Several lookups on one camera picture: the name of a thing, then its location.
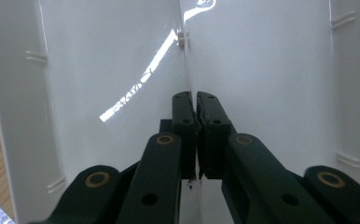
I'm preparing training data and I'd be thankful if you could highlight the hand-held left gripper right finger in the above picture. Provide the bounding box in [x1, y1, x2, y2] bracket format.
[196, 91, 335, 224]

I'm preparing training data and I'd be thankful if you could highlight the white tray with handle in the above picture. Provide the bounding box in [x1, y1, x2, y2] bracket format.
[0, 0, 360, 224]

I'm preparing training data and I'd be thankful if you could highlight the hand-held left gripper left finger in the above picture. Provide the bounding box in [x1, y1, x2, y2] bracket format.
[116, 91, 199, 224]

